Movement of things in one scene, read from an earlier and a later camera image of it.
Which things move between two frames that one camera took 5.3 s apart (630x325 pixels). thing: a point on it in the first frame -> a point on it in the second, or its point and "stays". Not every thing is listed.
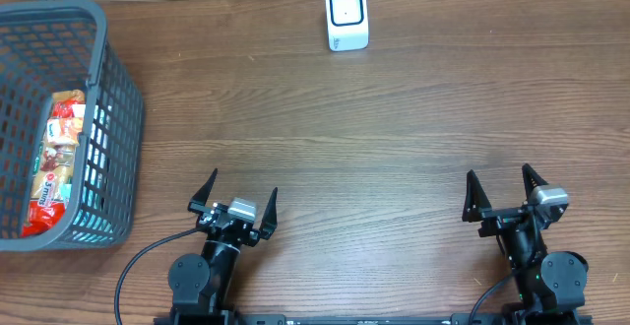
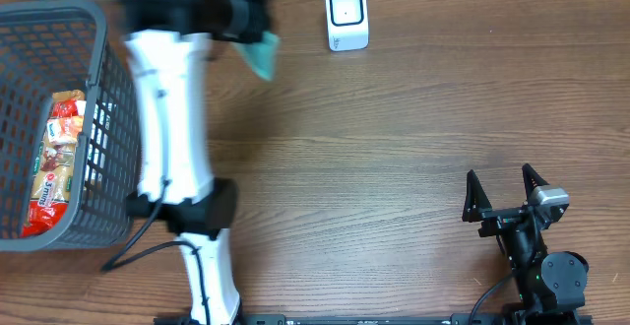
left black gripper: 256,235 -> 254,1
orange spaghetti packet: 50,190 stays
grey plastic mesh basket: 48,47 stays
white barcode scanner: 346,9 stays
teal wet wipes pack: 94,223 -> 262,56
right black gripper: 488,218 stays
